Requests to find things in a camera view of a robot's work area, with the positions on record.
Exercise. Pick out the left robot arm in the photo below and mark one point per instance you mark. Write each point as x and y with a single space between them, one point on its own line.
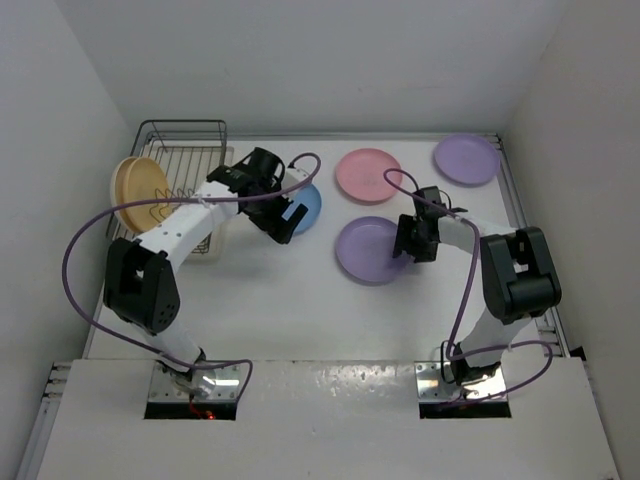
140 284

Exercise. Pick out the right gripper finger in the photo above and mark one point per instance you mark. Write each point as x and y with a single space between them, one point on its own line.
403 244
425 251

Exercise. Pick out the purple plate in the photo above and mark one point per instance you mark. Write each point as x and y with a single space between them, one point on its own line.
364 249
466 159

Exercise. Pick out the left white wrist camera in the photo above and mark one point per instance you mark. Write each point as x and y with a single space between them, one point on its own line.
294 180

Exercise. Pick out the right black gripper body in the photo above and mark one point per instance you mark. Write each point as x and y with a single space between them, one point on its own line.
417 235

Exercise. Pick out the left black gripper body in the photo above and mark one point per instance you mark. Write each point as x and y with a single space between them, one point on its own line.
267 214

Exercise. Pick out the blue plate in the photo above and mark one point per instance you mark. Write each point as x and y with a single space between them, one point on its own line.
310 197

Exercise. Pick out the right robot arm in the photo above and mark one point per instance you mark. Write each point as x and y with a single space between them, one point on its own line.
518 278

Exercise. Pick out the grey wire dish rack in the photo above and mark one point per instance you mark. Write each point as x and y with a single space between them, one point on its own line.
181 129

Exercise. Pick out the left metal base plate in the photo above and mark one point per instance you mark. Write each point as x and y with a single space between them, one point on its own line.
215 386

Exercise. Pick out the orange plate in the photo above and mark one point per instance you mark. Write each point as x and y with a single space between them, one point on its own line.
145 180

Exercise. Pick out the cream plate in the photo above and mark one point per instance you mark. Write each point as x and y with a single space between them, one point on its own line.
116 189

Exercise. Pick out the pink plate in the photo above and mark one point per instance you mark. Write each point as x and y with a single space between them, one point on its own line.
360 175

